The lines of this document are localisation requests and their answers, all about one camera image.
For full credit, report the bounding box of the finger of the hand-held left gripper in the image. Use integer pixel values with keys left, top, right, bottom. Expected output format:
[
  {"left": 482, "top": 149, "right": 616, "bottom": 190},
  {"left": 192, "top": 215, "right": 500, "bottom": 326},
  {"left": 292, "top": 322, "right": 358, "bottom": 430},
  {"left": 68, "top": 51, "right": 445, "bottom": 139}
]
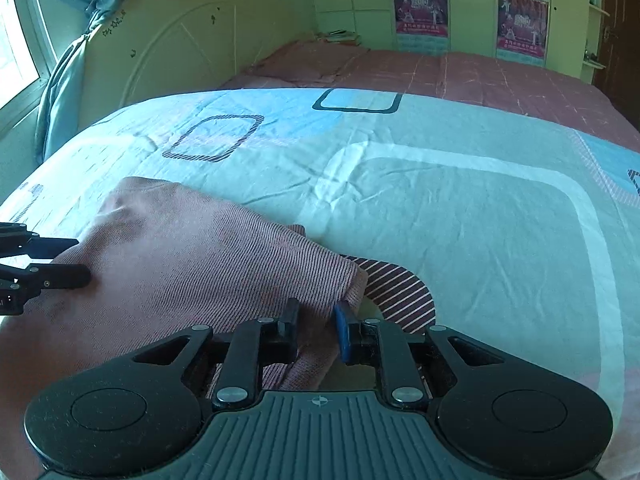
[
  {"left": 0, "top": 223, "right": 81, "bottom": 262},
  {"left": 0, "top": 262, "right": 93, "bottom": 295}
]

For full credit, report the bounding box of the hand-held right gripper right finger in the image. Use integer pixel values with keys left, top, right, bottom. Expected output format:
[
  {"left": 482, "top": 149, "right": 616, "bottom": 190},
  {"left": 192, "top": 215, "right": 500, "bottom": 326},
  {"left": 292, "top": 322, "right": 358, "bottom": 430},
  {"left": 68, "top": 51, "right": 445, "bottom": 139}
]
[{"left": 333, "top": 300, "right": 506, "bottom": 409}]

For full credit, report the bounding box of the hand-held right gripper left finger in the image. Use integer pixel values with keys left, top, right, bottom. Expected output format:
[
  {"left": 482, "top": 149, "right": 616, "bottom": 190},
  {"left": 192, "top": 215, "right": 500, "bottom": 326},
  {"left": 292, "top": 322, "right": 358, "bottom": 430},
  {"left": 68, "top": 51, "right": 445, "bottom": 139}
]
[{"left": 131, "top": 297, "right": 302, "bottom": 411}]

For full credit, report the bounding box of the pink sweater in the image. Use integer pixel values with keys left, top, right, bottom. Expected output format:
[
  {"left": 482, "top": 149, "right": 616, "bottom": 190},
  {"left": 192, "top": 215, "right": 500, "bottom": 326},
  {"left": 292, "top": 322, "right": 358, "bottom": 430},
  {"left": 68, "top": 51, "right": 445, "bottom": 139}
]
[{"left": 0, "top": 176, "right": 371, "bottom": 480}]

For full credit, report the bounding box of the blue printed blanket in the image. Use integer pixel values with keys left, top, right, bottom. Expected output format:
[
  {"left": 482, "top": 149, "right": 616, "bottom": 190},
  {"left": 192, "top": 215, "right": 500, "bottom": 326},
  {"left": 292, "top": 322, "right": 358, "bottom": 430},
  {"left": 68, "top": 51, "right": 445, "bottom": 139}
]
[{"left": 0, "top": 87, "right": 640, "bottom": 480}]

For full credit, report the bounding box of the blue curtain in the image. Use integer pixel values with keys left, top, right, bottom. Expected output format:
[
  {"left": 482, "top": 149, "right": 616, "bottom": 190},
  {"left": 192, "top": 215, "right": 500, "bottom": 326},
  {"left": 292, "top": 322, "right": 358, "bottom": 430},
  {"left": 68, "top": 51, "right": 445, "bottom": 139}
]
[{"left": 35, "top": 0, "right": 138, "bottom": 161}]

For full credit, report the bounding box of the window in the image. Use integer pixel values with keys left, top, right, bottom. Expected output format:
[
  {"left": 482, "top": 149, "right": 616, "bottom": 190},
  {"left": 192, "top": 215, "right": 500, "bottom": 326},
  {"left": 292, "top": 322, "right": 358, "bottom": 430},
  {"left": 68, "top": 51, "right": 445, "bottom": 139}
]
[{"left": 0, "top": 0, "right": 56, "bottom": 111}]

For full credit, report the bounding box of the cream bed headboard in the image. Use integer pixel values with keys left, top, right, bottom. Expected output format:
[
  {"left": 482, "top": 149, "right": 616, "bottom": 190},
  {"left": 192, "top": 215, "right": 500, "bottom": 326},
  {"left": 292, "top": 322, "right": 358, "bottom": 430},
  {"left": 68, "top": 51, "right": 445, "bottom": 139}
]
[{"left": 77, "top": 0, "right": 316, "bottom": 131}]

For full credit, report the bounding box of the pink pillow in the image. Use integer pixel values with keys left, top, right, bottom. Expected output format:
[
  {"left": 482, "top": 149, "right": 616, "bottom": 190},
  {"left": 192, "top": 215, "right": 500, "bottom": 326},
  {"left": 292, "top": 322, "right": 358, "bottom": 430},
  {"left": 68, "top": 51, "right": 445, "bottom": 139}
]
[{"left": 245, "top": 40, "right": 371, "bottom": 86}]

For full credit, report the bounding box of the stack of books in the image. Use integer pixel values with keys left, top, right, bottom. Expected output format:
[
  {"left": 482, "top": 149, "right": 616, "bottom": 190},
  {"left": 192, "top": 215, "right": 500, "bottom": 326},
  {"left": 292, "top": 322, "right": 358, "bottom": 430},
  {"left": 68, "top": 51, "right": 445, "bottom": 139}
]
[{"left": 315, "top": 29, "right": 362, "bottom": 46}]

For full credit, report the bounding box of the pink bed sheet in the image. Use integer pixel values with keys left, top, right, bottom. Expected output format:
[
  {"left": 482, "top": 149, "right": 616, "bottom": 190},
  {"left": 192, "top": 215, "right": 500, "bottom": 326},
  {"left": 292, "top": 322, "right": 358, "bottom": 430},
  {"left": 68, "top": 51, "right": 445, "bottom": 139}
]
[{"left": 220, "top": 42, "right": 640, "bottom": 136}]

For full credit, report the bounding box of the purple wardrobe door poster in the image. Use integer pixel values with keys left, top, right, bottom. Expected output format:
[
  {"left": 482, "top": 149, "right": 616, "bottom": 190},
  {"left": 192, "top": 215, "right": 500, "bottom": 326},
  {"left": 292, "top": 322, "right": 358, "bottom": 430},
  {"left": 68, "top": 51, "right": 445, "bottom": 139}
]
[
  {"left": 496, "top": 0, "right": 550, "bottom": 66},
  {"left": 392, "top": 0, "right": 449, "bottom": 56}
]

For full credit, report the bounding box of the green wardrobe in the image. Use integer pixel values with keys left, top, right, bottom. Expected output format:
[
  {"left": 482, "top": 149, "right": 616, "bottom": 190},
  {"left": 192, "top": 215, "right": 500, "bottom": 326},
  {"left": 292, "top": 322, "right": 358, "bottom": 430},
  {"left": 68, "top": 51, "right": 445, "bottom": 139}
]
[{"left": 307, "top": 0, "right": 608, "bottom": 81}]

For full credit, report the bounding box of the brown door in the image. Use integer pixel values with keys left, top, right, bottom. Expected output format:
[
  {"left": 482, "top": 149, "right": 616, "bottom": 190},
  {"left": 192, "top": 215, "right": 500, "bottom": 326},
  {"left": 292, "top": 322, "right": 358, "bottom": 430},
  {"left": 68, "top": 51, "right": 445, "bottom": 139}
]
[{"left": 592, "top": 0, "right": 640, "bottom": 126}]

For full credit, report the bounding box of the corner shelf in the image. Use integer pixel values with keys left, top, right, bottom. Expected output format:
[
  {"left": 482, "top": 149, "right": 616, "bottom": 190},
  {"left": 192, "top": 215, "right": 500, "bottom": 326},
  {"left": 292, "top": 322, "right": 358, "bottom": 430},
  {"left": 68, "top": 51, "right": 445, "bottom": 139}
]
[{"left": 582, "top": 0, "right": 612, "bottom": 68}]

